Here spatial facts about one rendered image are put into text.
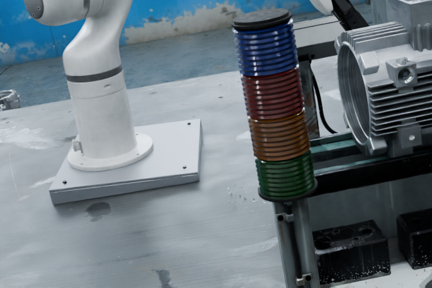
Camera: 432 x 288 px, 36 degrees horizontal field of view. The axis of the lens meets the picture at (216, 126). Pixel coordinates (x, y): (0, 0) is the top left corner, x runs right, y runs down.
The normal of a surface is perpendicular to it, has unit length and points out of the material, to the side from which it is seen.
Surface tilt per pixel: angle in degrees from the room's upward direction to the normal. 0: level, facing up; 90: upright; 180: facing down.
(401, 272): 0
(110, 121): 92
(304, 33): 52
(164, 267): 0
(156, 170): 3
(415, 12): 90
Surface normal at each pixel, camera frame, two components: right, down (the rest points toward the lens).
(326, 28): -0.04, -0.30
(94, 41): -0.14, -0.57
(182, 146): -0.13, -0.92
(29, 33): 0.00, 0.34
